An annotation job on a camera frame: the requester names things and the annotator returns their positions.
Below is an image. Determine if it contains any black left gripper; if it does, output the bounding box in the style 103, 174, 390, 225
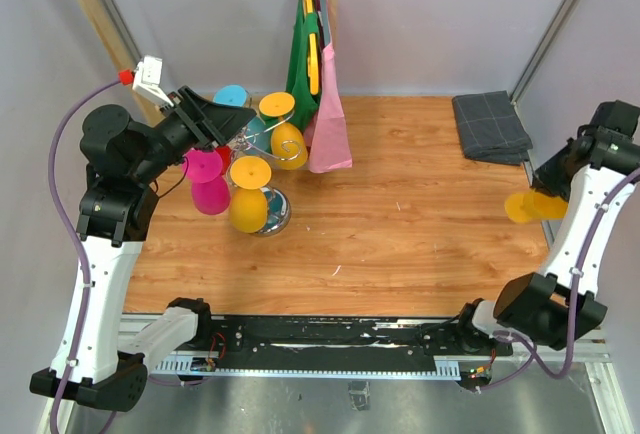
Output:
131, 84, 257, 184

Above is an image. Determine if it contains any red plastic wine glass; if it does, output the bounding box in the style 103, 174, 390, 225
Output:
215, 146, 232, 172

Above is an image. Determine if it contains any blue plastic wine glass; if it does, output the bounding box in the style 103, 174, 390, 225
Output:
213, 84, 274, 153

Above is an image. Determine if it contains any yellow wine glass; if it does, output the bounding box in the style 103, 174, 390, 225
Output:
229, 156, 271, 234
504, 190, 568, 224
259, 92, 308, 170

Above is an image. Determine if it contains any magenta plastic wine glass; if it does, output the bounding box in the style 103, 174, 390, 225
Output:
183, 149, 231, 215

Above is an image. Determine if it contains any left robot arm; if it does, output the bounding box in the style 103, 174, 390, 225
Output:
29, 86, 256, 412

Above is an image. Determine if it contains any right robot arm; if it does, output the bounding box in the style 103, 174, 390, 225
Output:
452, 100, 639, 354

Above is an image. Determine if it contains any chrome wine glass rack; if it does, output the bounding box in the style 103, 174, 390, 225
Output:
227, 93, 302, 237

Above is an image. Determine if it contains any folded dark grey cloth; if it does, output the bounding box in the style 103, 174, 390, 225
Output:
452, 91, 533, 166

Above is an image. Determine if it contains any green tank top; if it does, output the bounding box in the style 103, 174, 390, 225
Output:
286, 0, 320, 132

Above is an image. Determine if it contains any pink shirt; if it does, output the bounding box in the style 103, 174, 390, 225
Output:
304, 42, 353, 174

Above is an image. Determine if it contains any yellow plastic hanger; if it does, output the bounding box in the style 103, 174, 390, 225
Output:
302, 0, 320, 95

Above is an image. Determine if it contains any grey hanger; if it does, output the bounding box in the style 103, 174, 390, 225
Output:
317, 0, 331, 47

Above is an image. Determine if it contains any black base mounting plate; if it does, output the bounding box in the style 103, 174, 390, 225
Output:
155, 312, 514, 374

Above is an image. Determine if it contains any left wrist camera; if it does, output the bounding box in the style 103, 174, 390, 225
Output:
118, 55, 173, 108

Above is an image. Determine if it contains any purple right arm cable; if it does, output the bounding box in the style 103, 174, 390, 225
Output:
469, 168, 640, 395

